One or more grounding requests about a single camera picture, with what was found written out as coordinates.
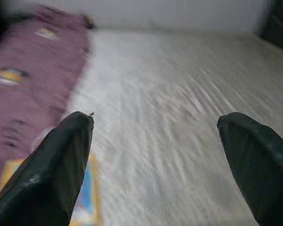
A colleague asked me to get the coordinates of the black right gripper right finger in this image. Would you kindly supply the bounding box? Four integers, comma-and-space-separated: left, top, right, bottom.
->
216, 112, 283, 226

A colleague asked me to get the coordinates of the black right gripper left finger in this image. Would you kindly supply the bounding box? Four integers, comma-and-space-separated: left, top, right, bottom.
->
0, 111, 95, 226

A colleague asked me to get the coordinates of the colourful yellow-edged picture book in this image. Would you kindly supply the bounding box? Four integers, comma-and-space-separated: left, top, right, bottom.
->
0, 153, 102, 226

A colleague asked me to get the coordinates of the purple cartoon print blanket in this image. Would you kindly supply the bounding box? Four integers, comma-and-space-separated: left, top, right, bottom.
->
0, 6, 92, 196

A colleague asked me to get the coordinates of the white quilted mattress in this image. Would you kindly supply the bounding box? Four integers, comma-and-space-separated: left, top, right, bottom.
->
66, 29, 283, 226

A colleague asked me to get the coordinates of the black tufted headboard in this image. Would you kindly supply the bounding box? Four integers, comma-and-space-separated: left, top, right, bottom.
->
254, 0, 283, 54

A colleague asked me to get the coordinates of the black yellow fabric piece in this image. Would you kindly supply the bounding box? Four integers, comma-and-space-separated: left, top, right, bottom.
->
81, 14, 96, 30

